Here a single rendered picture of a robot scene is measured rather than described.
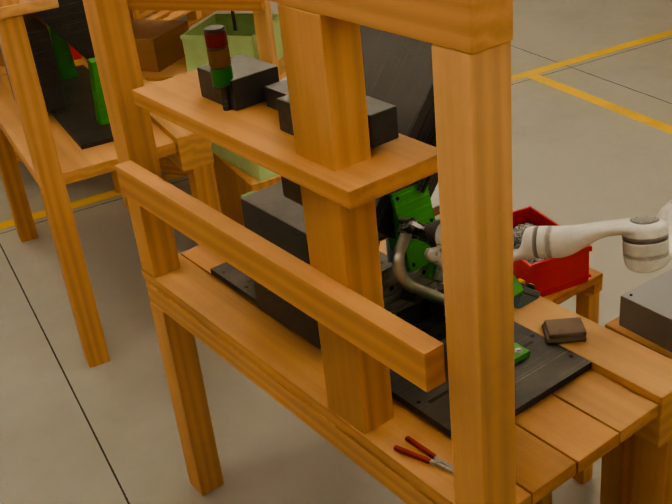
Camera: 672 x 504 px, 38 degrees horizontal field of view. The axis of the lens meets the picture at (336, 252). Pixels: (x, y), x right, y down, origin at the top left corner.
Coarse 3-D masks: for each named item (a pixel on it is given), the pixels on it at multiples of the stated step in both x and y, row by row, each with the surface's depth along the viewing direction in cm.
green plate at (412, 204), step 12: (396, 192) 242; (408, 192) 244; (420, 192) 246; (396, 204) 242; (408, 204) 244; (420, 204) 246; (396, 216) 243; (408, 216) 244; (420, 216) 247; (432, 216) 249; (396, 228) 247; (396, 240) 249; (408, 252) 246; (420, 252) 248; (408, 264) 246; (420, 264) 248
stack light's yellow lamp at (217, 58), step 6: (228, 48) 220; (210, 54) 219; (216, 54) 219; (222, 54) 219; (228, 54) 220; (210, 60) 220; (216, 60) 219; (222, 60) 220; (228, 60) 221; (210, 66) 221; (216, 66) 220; (222, 66) 220; (228, 66) 221
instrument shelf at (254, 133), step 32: (160, 96) 240; (192, 96) 238; (192, 128) 227; (224, 128) 217; (256, 128) 215; (256, 160) 207; (288, 160) 198; (384, 160) 193; (416, 160) 192; (320, 192) 190; (352, 192) 183; (384, 192) 188
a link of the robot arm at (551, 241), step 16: (576, 224) 208; (592, 224) 205; (608, 224) 203; (624, 224) 201; (640, 224) 199; (656, 224) 198; (544, 240) 208; (560, 240) 206; (576, 240) 205; (592, 240) 205; (624, 240) 202; (640, 240) 198; (656, 240) 198; (544, 256) 210; (560, 256) 209
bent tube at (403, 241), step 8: (400, 216) 242; (400, 240) 240; (408, 240) 241; (400, 248) 240; (400, 256) 240; (392, 264) 241; (400, 264) 240; (400, 272) 240; (400, 280) 241; (408, 280) 242; (408, 288) 243; (416, 288) 243; (424, 288) 245; (424, 296) 246; (432, 296) 247; (440, 296) 248; (440, 304) 250
